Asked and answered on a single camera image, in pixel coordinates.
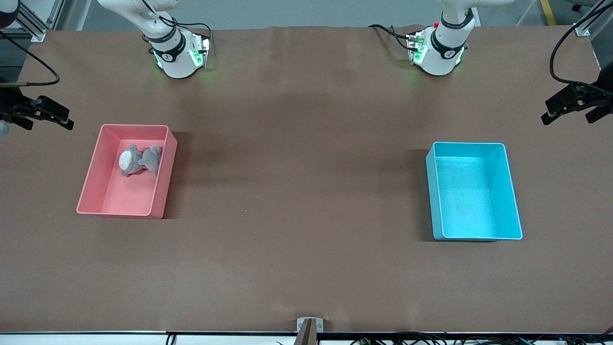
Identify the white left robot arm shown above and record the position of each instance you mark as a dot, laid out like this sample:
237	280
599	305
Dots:
443	62

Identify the aluminium frame profile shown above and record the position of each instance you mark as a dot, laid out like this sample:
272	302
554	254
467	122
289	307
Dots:
56	14
584	29
36	31

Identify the silver base connector bracket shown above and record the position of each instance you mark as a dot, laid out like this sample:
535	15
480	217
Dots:
413	45
203	48

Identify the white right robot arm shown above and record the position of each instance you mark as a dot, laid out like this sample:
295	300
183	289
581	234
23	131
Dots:
177	62

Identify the plain grey plush toy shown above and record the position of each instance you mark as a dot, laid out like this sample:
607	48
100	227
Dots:
152	158

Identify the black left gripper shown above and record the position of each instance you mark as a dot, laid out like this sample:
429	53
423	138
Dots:
604	94

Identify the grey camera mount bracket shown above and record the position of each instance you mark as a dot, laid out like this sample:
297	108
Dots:
309	330

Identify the pink plastic box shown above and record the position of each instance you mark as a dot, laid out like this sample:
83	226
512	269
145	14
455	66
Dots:
129	196

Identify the blue plastic box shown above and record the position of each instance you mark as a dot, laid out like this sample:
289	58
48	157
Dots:
469	201

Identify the grey plush with white belly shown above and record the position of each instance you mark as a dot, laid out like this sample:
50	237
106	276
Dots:
128	160

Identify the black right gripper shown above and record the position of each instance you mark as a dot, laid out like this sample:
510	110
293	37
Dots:
8	106

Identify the large table cover mat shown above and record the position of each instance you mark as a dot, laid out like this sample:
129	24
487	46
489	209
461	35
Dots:
306	263

